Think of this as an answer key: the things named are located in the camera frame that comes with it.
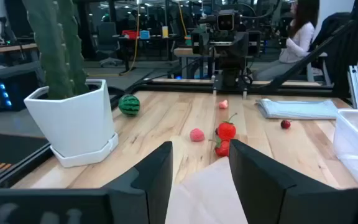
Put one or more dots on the green cactus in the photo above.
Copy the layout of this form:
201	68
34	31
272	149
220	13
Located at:
54	46

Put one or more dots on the black desk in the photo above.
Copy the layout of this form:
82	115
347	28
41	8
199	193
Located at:
154	37

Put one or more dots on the black frame post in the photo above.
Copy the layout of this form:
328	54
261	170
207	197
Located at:
350	46

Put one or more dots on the folded light blue cloth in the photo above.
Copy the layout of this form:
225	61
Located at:
297	109

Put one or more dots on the red toy strawberry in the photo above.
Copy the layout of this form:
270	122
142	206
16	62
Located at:
226	131
222	149

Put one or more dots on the white angular plant pot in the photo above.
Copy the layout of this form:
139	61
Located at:
73	124

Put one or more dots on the red toy cherry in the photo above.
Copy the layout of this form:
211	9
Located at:
285	124

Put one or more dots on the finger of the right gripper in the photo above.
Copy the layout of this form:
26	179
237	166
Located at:
200	43
254	43

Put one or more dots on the dark jacket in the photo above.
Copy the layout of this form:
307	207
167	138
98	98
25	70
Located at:
331	28

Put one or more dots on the black aluminium table frame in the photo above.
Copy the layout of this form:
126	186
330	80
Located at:
291	90

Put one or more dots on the small pink toy fruit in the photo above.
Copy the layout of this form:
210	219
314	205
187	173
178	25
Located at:
223	104

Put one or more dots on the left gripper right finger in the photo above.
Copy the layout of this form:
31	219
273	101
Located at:
259	186

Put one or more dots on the black diagonal frame strut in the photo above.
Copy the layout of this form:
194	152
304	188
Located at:
306	59

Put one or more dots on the light wooden table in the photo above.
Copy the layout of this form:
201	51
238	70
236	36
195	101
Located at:
185	52

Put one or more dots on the black office chair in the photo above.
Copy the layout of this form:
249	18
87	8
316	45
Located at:
107	37

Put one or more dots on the silver aluminium bracket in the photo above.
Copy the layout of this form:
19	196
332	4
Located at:
355	87

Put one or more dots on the red box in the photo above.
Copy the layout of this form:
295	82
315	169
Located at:
130	34

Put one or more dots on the person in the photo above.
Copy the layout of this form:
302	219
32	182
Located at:
300	40

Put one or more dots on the dark grey desk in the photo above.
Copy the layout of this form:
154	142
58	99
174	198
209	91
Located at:
8	71

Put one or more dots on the computer tower with blue lights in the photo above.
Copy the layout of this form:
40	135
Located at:
20	93

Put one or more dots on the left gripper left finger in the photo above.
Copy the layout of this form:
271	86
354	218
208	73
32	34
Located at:
141	193

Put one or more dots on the clear plastic container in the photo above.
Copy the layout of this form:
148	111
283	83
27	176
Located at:
356	146

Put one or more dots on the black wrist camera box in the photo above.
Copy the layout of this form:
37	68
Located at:
227	21

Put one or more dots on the blue box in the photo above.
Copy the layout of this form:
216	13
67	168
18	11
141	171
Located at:
145	34

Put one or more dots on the yellow box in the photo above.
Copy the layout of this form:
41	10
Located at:
165	31

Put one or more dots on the pale pink cloth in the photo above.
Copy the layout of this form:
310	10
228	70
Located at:
207	196

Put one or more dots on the wooden top desk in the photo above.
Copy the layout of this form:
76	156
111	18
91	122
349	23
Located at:
8	49

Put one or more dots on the small toy watermelon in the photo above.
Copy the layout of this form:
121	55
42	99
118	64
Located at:
129	105

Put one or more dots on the black floor mat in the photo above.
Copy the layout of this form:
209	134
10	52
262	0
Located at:
8	146

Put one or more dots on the pink toy raspberry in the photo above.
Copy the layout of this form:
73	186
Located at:
197	135

